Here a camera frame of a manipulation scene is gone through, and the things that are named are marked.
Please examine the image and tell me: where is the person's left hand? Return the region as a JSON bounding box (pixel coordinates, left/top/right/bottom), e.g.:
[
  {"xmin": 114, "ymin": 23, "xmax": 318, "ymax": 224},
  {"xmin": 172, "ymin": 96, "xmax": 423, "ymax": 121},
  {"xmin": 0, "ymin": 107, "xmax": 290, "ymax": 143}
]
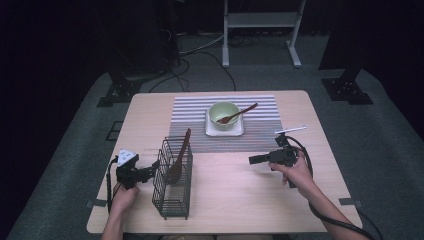
[{"xmin": 109, "ymin": 184, "xmax": 142, "ymax": 216}]

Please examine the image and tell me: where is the black square floor marker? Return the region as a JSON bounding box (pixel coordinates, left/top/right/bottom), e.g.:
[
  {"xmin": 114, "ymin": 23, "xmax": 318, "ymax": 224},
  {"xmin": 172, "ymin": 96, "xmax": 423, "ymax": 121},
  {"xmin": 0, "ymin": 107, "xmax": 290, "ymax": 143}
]
[{"xmin": 105, "ymin": 120, "xmax": 125, "ymax": 142}]

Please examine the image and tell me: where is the white square plate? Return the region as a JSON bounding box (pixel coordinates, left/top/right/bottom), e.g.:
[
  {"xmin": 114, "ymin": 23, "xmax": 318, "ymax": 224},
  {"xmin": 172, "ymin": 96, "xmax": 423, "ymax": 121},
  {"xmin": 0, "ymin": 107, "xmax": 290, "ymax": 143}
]
[{"xmin": 204, "ymin": 108, "xmax": 245, "ymax": 138}]

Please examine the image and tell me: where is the black floor cable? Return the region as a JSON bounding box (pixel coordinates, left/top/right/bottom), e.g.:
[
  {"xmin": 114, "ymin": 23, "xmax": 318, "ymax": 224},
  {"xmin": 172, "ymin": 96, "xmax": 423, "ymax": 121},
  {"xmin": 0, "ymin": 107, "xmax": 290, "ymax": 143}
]
[{"xmin": 148, "ymin": 50, "xmax": 238, "ymax": 93}]

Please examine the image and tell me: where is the black stand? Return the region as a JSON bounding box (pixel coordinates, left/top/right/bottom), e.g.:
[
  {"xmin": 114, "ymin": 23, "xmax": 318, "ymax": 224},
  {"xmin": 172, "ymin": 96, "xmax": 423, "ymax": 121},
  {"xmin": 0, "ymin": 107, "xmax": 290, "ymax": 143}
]
[
  {"xmin": 96, "ymin": 0, "xmax": 181, "ymax": 109},
  {"xmin": 318, "ymin": 0, "xmax": 374, "ymax": 106}
]

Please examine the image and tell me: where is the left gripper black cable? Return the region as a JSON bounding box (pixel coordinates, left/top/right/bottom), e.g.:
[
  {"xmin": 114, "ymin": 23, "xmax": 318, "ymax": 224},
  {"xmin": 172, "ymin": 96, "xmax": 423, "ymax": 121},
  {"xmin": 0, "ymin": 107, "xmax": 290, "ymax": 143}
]
[{"xmin": 105, "ymin": 155, "xmax": 119, "ymax": 213}]

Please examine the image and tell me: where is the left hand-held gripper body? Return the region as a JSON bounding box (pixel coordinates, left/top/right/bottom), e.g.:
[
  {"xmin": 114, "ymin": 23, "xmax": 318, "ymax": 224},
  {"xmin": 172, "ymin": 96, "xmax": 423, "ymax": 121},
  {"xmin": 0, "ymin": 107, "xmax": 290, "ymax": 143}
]
[{"xmin": 114, "ymin": 148, "xmax": 151, "ymax": 189}]

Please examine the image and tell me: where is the black wire basket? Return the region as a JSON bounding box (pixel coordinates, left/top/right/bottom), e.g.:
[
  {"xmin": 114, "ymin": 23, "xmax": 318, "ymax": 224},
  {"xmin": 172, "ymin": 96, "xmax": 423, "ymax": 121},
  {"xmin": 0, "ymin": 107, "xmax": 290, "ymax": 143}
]
[{"xmin": 151, "ymin": 137, "xmax": 194, "ymax": 221}]

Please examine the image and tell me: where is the grey floor cable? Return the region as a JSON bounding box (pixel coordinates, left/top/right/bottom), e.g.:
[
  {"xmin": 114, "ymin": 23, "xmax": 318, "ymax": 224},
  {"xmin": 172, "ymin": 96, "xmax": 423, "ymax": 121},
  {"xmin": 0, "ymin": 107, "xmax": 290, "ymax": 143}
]
[{"xmin": 179, "ymin": 31, "xmax": 225, "ymax": 57}]

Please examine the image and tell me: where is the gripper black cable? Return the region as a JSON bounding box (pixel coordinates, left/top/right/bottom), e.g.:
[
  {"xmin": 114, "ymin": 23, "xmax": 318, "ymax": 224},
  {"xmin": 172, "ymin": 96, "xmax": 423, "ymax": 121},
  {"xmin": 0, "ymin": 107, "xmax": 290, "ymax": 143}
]
[
  {"xmin": 284, "ymin": 134, "xmax": 378, "ymax": 240},
  {"xmin": 105, "ymin": 155, "xmax": 119, "ymax": 213}
]

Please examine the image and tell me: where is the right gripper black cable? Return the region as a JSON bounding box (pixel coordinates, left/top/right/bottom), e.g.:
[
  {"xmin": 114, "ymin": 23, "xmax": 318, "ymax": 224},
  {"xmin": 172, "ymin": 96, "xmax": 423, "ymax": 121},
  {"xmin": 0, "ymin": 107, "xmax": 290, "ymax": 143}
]
[{"xmin": 284, "ymin": 134, "xmax": 378, "ymax": 240}]

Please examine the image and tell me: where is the thin black cable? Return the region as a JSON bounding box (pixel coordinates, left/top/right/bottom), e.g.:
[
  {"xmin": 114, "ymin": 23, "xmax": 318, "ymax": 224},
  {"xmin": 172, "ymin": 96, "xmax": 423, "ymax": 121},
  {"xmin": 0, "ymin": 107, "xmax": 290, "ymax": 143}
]
[{"xmin": 358, "ymin": 209, "xmax": 385, "ymax": 240}]

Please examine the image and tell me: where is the striped placemat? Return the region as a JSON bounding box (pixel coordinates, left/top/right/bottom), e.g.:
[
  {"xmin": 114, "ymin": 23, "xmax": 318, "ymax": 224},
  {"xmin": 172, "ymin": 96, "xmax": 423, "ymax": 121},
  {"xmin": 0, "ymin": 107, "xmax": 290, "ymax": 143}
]
[{"xmin": 168, "ymin": 95, "xmax": 290, "ymax": 154}]

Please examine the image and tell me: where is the white metal stand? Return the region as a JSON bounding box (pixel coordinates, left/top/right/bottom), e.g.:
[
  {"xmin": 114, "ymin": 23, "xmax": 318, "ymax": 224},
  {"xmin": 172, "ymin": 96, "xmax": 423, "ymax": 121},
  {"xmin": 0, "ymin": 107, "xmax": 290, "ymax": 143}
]
[{"xmin": 221, "ymin": 0, "xmax": 307, "ymax": 69}]

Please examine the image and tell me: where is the person's right hand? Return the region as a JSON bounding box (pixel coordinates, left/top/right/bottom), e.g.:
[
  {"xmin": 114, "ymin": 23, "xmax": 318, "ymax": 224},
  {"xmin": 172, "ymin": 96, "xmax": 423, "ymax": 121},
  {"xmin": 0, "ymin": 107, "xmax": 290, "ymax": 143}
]
[{"xmin": 268, "ymin": 154, "xmax": 316, "ymax": 198}]

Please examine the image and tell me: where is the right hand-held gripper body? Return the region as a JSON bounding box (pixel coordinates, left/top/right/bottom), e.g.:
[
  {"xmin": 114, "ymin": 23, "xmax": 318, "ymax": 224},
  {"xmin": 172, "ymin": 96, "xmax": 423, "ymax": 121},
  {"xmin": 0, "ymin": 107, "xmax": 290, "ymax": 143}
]
[{"xmin": 268, "ymin": 125, "xmax": 308, "ymax": 168}]

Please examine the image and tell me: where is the brown wooden spoon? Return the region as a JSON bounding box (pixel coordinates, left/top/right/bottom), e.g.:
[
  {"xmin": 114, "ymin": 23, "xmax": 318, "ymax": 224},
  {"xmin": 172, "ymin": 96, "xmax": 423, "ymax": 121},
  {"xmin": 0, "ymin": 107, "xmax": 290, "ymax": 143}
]
[
  {"xmin": 166, "ymin": 128, "xmax": 193, "ymax": 185},
  {"xmin": 216, "ymin": 102, "xmax": 260, "ymax": 125}
]

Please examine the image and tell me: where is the green bowl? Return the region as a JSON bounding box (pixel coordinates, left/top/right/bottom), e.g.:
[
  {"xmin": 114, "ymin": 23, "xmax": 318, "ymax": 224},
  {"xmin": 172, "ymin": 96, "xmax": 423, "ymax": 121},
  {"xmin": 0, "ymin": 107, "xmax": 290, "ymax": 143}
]
[{"xmin": 208, "ymin": 100, "xmax": 241, "ymax": 132}]

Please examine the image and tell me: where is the grey tape piece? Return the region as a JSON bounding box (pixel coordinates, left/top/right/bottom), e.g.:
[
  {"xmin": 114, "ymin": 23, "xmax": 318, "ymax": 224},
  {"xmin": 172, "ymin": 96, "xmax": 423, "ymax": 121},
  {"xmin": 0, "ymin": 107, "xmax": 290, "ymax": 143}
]
[
  {"xmin": 85, "ymin": 198, "xmax": 108, "ymax": 209},
  {"xmin": 338, "ymin": 197, "xmax": 363, "ymax": 208}
]

